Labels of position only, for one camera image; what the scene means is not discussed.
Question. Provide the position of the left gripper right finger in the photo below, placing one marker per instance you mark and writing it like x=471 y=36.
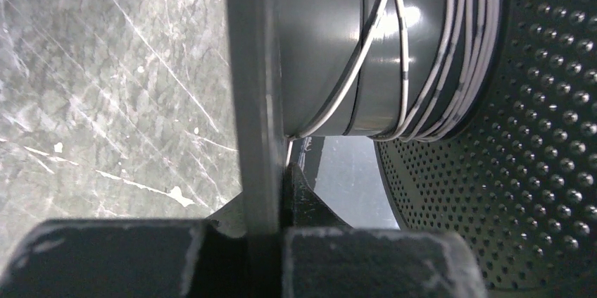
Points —
x=324 y=257

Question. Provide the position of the black cable spool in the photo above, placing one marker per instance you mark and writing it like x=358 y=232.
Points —
x=482 y=112

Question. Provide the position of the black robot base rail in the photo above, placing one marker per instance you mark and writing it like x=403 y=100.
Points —
x=307 y=153

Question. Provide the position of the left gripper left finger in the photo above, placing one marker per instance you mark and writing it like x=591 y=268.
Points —
x=139 y=257

